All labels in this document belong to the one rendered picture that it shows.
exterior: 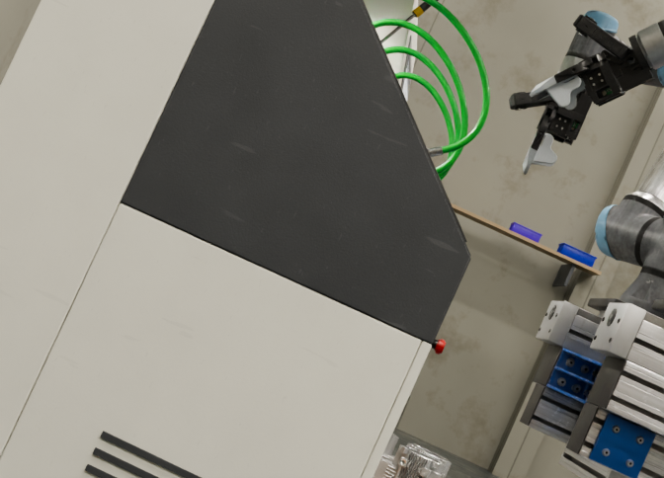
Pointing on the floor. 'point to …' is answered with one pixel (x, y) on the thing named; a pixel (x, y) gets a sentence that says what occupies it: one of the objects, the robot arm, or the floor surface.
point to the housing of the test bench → (77, 146)
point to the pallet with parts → (410, 462)
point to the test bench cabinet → (208, 371)
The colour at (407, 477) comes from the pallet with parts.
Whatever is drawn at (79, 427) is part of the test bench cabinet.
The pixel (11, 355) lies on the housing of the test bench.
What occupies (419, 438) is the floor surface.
